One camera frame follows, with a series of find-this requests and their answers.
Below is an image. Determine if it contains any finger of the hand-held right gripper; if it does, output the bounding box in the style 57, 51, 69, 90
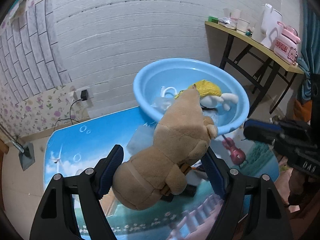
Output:
243, 119, 285, 147

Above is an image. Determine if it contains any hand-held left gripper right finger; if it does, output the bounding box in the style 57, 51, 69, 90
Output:
201, 148, 293, 240

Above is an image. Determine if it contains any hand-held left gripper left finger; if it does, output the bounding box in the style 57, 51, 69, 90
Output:
29, 144, 125, 240

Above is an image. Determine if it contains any blue plastic basin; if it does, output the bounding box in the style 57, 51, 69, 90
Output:
133, 58, 250, 135

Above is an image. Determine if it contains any brown plush bear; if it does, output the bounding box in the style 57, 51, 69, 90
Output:
112, 89, 218, 210

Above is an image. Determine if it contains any white plush toy yellow hood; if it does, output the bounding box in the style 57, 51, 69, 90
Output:
185, 79, 239, 113

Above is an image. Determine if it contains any clear plastic bag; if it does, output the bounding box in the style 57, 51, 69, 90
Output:
151, 96, 174, 113

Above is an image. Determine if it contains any white plastic hook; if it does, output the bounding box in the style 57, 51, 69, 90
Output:
160, 86, 178, 98

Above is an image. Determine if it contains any yellow top black leg desk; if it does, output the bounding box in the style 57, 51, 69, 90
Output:
205, 21, 305, 115

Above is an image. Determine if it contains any grey dustpan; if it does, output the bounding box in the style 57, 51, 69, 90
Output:
18, 142, 35, 172

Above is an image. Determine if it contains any teal curtain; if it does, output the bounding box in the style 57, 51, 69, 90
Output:
297, 0, 320, 102

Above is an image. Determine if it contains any white electric kettle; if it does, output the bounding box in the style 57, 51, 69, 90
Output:
261, 3, 284, 50

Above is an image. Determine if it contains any black power cord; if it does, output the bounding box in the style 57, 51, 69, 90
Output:
54, 97, 87, 129

